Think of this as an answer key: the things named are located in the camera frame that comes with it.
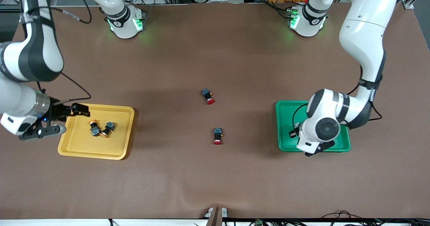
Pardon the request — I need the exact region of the yellow plastic tray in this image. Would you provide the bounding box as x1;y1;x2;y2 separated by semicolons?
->
57;103;135;160

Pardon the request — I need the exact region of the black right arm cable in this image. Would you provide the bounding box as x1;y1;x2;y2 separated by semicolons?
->
18;0;92;102

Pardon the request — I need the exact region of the green plastic tray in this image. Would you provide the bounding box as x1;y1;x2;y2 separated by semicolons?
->
275;100;351;152

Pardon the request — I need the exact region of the yellow mushroom push button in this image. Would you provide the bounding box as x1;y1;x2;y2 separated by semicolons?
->
88;119;101;137
100;121;117;138

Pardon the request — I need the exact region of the brown table mat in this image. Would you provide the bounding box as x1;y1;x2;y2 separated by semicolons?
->
0;2;430;220

